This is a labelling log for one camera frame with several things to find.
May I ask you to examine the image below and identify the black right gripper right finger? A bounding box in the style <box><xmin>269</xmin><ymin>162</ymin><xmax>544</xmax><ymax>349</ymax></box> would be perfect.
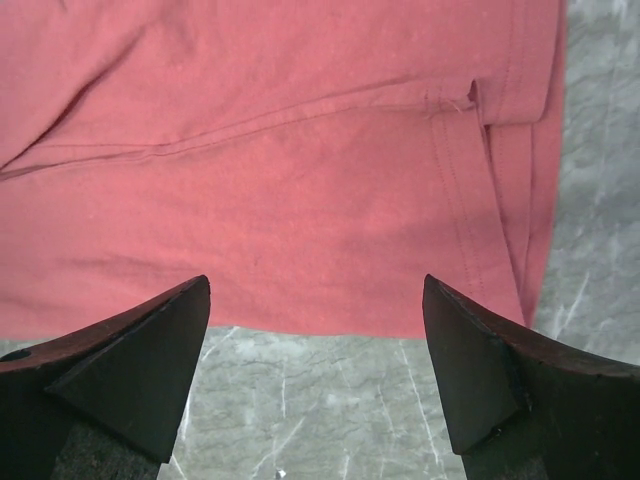
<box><xmin>423</xmin><ymin>276</ymin><xmax>639</xmax><ymax>480</ymax></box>

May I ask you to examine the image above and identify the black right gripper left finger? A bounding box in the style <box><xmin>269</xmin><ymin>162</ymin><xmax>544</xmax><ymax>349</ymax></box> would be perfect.
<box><xmin>1</xmin><ymin>275</ymin><xmax>210</xmax><ymax>479</ymax></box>

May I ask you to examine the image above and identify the salmon pink t-shirt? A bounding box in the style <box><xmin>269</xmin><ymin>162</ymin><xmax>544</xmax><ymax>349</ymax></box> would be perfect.
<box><xmin>1</xmin><ymin>1</ymin><xmax>567</xmax><ymax>339</ymax></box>

